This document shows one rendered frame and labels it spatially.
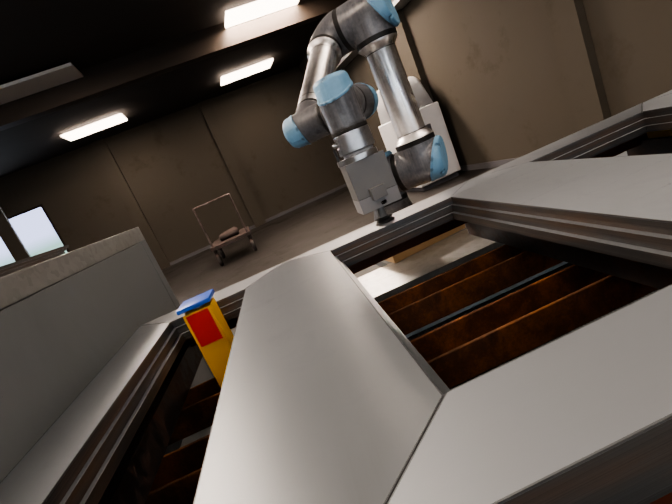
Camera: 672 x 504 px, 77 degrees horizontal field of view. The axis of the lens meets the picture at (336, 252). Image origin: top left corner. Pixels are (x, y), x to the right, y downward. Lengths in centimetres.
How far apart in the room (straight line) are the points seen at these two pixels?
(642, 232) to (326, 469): 37
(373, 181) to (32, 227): 1149
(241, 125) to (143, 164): 260
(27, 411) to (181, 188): 1085
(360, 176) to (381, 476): 65
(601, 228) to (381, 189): 42
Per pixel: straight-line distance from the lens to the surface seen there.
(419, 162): 123
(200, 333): 78
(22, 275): 81
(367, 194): 84
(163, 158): 1153
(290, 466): 31
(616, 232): 53
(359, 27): 125
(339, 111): 84
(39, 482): 53
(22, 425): 69
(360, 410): 32
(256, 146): 1158
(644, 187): 60
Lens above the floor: 103
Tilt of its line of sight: 13 degrees down
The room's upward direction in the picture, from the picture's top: 23 degrees counter-clockwise
